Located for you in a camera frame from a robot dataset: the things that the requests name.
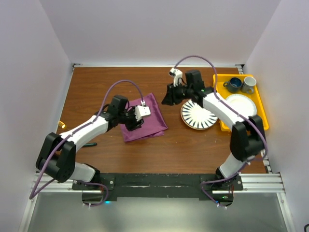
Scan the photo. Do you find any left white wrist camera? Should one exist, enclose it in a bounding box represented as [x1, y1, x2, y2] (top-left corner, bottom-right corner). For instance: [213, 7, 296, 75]
[135, 105, 151, 121]

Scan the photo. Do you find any white plate in tray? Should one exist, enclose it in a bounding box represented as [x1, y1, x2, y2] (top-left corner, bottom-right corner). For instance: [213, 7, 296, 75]
[226, 94, 257, 116]

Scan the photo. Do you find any gold fork green handle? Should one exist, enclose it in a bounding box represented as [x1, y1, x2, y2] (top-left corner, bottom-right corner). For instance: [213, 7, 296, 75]
[58, 121, 67, 129]

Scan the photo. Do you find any aluminium frame rail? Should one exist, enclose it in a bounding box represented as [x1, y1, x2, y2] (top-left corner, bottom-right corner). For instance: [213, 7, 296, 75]
[18, 63, 296, 232]

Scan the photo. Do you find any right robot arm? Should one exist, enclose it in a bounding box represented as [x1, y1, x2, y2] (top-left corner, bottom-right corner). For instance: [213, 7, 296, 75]
[162, 68, 268, 190]

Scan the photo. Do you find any gold spoon green handle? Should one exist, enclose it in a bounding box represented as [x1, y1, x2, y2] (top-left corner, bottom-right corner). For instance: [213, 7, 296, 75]
[83, 143, 97, 147]

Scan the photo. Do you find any purple cloth napkin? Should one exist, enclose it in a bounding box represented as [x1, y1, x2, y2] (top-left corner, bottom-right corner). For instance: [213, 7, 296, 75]
[120, 93, 168, 142]

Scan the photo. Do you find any white grey mug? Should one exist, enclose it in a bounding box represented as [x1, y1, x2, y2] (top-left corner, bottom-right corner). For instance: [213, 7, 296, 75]
[241, 76, 257, 94]

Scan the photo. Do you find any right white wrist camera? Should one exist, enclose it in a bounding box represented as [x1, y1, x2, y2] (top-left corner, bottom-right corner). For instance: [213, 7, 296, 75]
[169, 68, 183, 87]

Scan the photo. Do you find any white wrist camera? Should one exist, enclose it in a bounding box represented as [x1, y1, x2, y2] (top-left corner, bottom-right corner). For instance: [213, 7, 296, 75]
[135, 105, 151, 121]
[169, 68, 183, 87]

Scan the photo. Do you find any blue grey bowl cup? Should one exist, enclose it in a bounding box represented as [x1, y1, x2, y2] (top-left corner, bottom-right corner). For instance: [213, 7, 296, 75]
[223, 77, 242, 93]

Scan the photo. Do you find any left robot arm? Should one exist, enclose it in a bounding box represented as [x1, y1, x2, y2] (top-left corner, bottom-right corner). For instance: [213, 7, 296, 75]
[36, 95, 151, 189]

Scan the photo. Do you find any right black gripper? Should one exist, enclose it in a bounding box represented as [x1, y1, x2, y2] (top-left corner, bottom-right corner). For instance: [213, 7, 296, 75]
[161, 82, 193, 107]

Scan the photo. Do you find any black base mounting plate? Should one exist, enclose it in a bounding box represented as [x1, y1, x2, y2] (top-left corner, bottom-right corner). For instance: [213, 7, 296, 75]
[72, 174, 243, 206]

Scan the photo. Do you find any blue striped white plate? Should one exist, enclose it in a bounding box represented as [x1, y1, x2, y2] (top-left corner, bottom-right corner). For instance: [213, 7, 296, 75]
[181, 100, 218, 130]

